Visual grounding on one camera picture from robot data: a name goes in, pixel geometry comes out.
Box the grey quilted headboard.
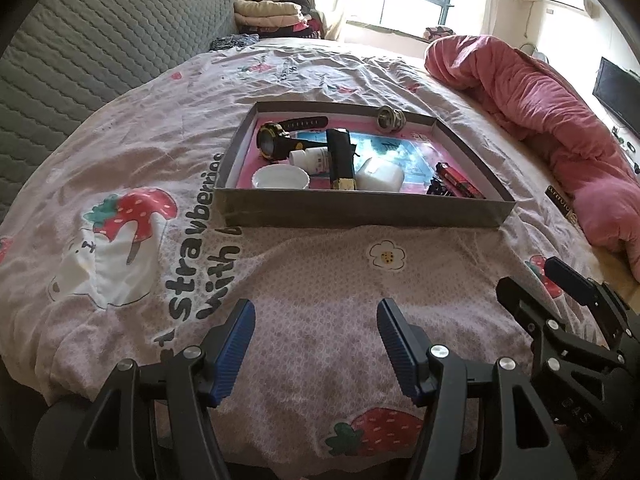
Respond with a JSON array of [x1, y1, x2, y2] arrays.
[[1, 0, 236, 212]]

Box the stack of folded clothes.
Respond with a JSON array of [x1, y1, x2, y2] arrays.
[[234, 0, 324, 39]]

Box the white bottle cap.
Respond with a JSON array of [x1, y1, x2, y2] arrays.
[[252, 164, 310, 190]]

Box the pink rolled quilt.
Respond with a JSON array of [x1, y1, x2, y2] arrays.
[[425, 36, 639, 273]]

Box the white earbuds case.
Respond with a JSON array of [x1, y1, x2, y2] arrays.
[[356, 157, 405, 193]]

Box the black yellow wristwatch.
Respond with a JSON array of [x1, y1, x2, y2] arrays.
[[256, 116, 329, 162]]

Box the black television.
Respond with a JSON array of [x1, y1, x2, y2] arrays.
[[592, 58, 640, 138]]

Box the pink blue children's book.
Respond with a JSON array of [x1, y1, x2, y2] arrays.
[[234, 112, 476, 196]]

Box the black gold rectangular box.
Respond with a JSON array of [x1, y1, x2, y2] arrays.
[[326, 129, 356, 191]]

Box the pink strawberry bed sheet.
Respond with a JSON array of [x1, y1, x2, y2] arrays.
[[1, 41, 596, 479]]

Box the shallow grey cardboard box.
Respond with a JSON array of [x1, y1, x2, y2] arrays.
[[215, 101, 515, 228]]

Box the black binder clip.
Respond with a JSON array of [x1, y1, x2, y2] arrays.
[[426, 177, 454, 196]]

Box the brass pipe fitting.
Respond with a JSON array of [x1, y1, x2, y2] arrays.
[[376, 105, 407, 134]]

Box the red lighter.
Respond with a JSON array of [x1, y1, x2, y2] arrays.
[[436, 162, 485, 200]]

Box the white pill bottle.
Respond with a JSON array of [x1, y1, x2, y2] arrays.
[[288, 146, 331, 176]]

